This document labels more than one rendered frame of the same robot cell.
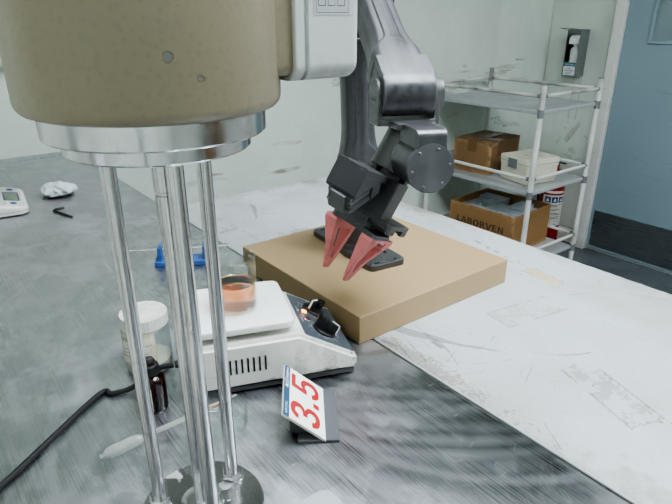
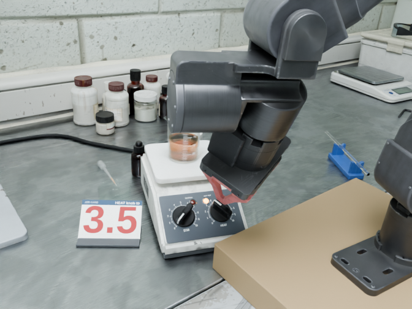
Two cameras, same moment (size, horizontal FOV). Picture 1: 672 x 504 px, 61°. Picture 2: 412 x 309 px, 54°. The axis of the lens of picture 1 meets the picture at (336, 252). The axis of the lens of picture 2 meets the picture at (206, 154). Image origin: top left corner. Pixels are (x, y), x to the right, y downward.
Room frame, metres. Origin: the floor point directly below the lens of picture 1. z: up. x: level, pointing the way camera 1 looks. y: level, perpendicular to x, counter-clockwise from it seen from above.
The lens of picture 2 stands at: (0.65, -0.45, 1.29)
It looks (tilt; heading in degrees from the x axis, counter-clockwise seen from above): 27 degrees down; 88
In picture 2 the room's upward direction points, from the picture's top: 4 degrees clockwise
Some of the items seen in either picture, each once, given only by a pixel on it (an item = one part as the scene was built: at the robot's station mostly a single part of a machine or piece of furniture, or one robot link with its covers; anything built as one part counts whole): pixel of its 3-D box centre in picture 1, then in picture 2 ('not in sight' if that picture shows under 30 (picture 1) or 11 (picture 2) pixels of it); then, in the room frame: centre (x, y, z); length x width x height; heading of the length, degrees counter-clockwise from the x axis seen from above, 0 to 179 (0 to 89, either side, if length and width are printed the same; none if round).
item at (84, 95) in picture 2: not in sight; (84, 100); (0.38, 0.44, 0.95); 0.06 x 0.06 x 0.11
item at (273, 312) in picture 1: (239, 307); (186, 159); (0.63, 0.12, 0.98); 0.12 x 0.12 x 0.01; 17
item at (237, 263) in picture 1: (236, 281); (182, 137); (0.62, 0.12, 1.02); 0.06 x 0.05 x 0.08; 22
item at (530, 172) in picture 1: (503, 170); not in sight; (2.81, -0.85, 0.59); 0.65 x 0.48 x 0.93; 38
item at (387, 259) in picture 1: (356, 227); (408, 230); (0.93, -0.04, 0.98); 0.20 x 0.07 x 0.08; 31
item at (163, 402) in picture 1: (152, 382); (138, 157); (0.54, 0.21, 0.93); 0.03 x 0.03 x 0.07
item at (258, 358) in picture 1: (261, 334); (188, 190); (0.64, 0.10, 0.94); 0.22 x 0.13 x 0.08; 107
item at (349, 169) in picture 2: (182, 253); (346, 160); (0.96, 0.28, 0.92); 0.10 x 0.03 x 0.04; 99
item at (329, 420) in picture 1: (310, 401); (110, 222); (0.53, 0.03, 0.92); 0.09 x 0.06 x 0.04; 3
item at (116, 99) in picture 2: not in sight; (116, 103); (0.46, 0.45, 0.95); 0.06 x 0.06 x 0.10
